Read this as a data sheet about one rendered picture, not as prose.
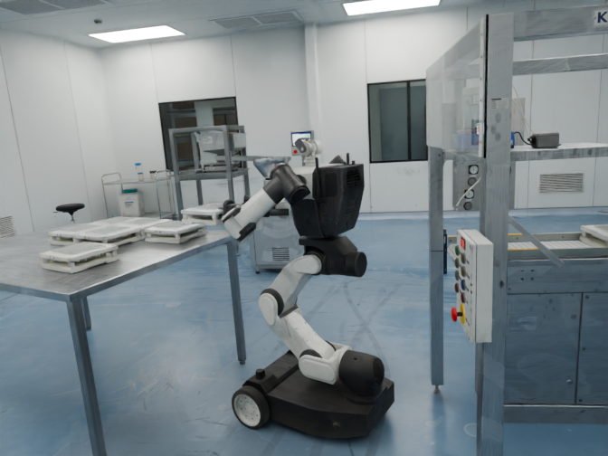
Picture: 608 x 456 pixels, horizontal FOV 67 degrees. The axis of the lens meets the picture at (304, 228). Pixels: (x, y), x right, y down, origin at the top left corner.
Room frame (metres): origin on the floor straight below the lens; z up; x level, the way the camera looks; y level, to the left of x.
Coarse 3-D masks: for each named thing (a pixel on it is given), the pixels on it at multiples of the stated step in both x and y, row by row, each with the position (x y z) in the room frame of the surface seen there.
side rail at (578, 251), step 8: (552, 248) 1.81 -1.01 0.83; (560, 248) 1.81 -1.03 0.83; (568, 248) 1.80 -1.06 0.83; (576, 248) 1.79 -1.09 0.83; (584, 248) 1.79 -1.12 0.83; (592, 248) 1.78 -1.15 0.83; (600, 248) 1.78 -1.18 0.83; (512, 256) 1.82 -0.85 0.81; (520, 256) 1.82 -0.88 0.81; (528, 256) 1.81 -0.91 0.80; (536, 256) 1.81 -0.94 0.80; (544, 256) 1.81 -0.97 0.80
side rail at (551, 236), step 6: (522, 234) 2.08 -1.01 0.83; (534, 234) 2.07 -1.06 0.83; (540, 234) 2.06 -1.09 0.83; (546, 234) 2.06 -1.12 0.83; (552, 234) 2.06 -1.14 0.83; (558, 234) 2.05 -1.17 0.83; (564, 234) 2.05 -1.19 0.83; (570, 234) 2.05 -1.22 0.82; (576, 234) 2.04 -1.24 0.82; (450, 240) 2.12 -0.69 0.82; (456, 240) 2.11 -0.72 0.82; (510, 240) 2.08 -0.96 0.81; (516, 240) 2.08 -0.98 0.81; (522, 240) 2.07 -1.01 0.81; (528, 240) 2.07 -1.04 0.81; (540, 240) 2.06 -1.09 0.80; (546, 240) 2.06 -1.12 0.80; (552, 240) 2.06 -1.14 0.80
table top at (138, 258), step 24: (0, 240) 2.85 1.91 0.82; (24, 240) 2.79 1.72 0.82; (48, 240) 2.75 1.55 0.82; (144, 240) 2.56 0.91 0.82; (192, 240) 2.48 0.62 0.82; (216, 240) 2.44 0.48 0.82; (0, 264) 2.20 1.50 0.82; (24, 264) 2.17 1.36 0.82; (120, 264) 2.05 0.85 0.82; (144, 264) 2.02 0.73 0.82; (168, 264) 2.12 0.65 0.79; (0, 288) 1.88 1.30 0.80; (24, 288) 1.79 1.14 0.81; (48, 288) 1.76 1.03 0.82; (72, 288) 1.74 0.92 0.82; (96, 288) 1.76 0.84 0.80
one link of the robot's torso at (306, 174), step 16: (352, 160) 2.02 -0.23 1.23; (304, 176) 1.92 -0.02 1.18; (320, 176) 1.91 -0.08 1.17; (336, 176) 1.87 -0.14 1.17; (352, 176) 1.93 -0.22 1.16; (320, 192) 1.91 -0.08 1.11; (336, 192) 1.87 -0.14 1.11; (352, 192) 1.93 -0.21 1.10; (304, 208) 1.94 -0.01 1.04; (320, 208) 1.92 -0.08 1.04; (336, 208) 1.87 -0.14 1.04; (352, 208) 2.05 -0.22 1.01; (304, 224) 1.96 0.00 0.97; (320, 224) 1.92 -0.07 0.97; (336, 224) 1.88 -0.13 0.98; (352, 224) 2.00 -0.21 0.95
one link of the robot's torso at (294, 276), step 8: (304, 256) 1.99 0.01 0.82; (312, 256) 1.97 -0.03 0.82; (288, 264) 2.05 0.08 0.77; (296, 264) 2.01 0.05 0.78; (304, 264) 1.98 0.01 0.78; (312, 264) 1.96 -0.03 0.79; (320, 264) 1.95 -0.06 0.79; (280, 272) 2.11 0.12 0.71; (288, 272) 2.06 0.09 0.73; (296, 272) 2.02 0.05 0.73; (304, 272) 1.99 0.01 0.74; (312, 272) 1.96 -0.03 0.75; (280, 280) 2.11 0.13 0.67; (288, 280) 2.09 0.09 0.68; (296, 280) 2.04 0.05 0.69; (304, 280) 2.09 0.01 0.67; (272, 288) 2.14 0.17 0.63; (280, 288) 2.11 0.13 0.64; (288, 288) 2.09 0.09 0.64; (296, 288) 2.07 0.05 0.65; (280, 296) 2.11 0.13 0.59; (288, 296) 2.09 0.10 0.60; (296, 296) 2.17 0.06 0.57; (280, 304) 2.10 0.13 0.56; (288, 304) 2.13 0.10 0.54; (280, 312) 2.11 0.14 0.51
